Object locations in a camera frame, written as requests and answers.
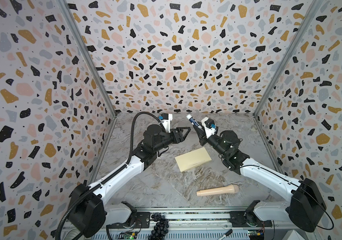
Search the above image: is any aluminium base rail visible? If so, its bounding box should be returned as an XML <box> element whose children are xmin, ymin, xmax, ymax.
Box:
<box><xmin>62</xmin><ymin>206</ymin><xmax>316</xmax><ymax>240</ymax></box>

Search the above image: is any black corrugated cable conduit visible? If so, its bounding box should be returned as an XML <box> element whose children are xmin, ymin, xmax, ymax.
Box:
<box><xmin>54</xmin><ymin>111</ymin><xmax>162</xmax><ymax>240</ymax></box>

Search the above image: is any aluminium corner post right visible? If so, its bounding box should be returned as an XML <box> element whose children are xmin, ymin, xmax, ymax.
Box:
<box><xmin>253</xmin><ymin>0</ymin><xmax>322</xmax><ymax>119</ymax></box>

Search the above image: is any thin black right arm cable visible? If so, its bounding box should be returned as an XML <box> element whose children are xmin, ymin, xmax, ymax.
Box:
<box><xmin>242</xmin><ymin>164</ymin><xmax>335</xmax><ymax>231</ymax></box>

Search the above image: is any black marker pen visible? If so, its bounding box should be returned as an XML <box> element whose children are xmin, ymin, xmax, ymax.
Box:
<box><xmin>217</xmin><ymin>229</ymin><xmax>233</xmax><ymax>240</ymax></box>

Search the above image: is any aluminium corner post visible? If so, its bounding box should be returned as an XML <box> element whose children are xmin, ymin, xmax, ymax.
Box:
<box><xmin>56</xmin><ymin>0</ymin><xmax>117</xmax><ymax>119</ymax></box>
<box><xmin>253</xmin><ymin>0</ymin><xmax>322</xmax><ymax>119</ymax></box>

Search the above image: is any aluminium corner post left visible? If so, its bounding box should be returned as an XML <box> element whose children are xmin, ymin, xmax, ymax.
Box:
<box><xmin>56</xmin><ymin>0</ymin><xmax>117</xmax><ymax>119</ymax></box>

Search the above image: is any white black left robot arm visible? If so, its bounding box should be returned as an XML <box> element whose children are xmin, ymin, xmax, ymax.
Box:
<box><xmin>55</xmin><ymin>125</ymin><xmax>191</xmax><ymax>240</ymax></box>

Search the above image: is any blue white glue stick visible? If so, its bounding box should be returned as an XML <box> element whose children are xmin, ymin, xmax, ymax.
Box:
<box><xmin>187</xmin><ymin>115</ymin><xmax>201</xmax><ymax>128</ymax></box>

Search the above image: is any cream paper envelope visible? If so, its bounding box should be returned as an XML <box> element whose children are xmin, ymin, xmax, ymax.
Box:
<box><xmin>175</xmin><ymin>147</ymin><xmax>212</xmax><ymax>172</ymax></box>

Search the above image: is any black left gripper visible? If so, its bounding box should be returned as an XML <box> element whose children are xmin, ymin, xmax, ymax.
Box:
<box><xmin>153</xmin><ymin>127</ymin><xmax>191</xmax><ymax>154</ymax></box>

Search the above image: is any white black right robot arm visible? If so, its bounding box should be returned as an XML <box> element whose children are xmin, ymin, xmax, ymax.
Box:
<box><xmin>187</xmin><ymin>115</ymin><xmax>327</xmax><ymax>233</ymax></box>

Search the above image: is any beige toy microphone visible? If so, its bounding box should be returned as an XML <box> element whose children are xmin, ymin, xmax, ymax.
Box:
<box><xmin>196</xmin><ymin>185</ymin><xmax>240</xmax><ymax>197</ymax></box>

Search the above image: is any black bead cluster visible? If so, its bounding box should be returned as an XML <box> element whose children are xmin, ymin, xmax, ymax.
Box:
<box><xmin>147</xmin><ymin>213</ymin><xmax>169</xmax><ymax>240</ymax></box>

